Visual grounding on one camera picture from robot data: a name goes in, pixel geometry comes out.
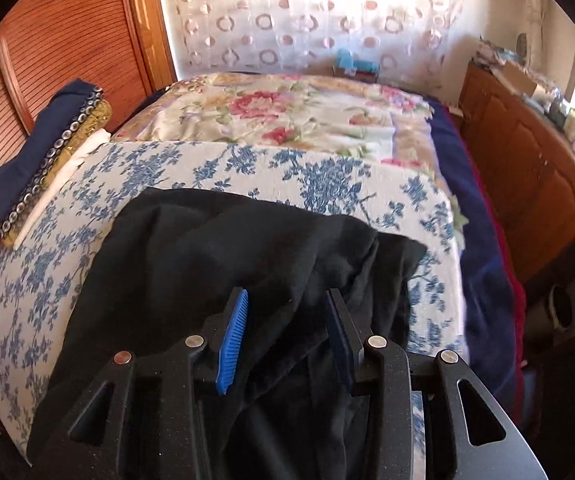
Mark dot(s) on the wooden slatted wardrobe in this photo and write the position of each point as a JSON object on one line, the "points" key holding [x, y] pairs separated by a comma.
{"points": [[121, 45]]}

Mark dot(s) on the cardboard box on cabinet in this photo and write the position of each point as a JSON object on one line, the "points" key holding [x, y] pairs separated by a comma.
{"points": [[517, 80]]}

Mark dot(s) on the white folded cloth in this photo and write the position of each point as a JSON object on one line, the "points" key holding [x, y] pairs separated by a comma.
{"points": [[66, 166]]}

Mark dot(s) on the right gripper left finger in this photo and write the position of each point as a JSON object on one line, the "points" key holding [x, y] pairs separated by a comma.
{"points": [[143, 418]]}

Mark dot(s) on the navy blue bedsheet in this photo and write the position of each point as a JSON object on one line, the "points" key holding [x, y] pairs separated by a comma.
{"points": [[490, 289]]}

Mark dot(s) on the yellow folded cloth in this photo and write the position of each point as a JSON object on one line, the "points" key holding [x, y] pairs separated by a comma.
{"points": [[97, 119]]}

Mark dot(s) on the patterned sheer curtain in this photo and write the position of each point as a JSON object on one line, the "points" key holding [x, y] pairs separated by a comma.
{"points": [[407, 40]]}

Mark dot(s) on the navy blue garment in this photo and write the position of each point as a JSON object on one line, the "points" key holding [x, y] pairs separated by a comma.
{"points": [[54, 127]]}

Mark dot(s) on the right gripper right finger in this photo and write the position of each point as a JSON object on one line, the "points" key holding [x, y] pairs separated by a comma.
{"points": [[428, 415]]}

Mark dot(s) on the long wooden cabinet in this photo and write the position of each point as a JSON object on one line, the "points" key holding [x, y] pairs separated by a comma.
{"points": [[528, 171]]}

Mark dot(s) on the blue floral white board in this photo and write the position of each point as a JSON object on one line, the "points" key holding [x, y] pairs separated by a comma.
{"points": [[41, 281]]}

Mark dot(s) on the ring patterned folded cloth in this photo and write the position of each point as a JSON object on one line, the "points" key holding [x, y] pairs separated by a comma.
{"points": [[75, 112]]}

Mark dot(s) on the black t-shirt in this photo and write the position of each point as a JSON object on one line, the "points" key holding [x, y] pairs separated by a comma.
{"points": [[171, 261]]}

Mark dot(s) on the teal item box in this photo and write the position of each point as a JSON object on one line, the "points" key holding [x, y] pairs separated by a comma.
{"points": [[346, 65]]}

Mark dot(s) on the waste bin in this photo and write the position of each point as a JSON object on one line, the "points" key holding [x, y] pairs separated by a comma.
{"points": [[553, 314]]}

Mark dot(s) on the floral pink quilt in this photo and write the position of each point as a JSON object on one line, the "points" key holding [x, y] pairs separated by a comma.
{"points": [[307, 113]]}

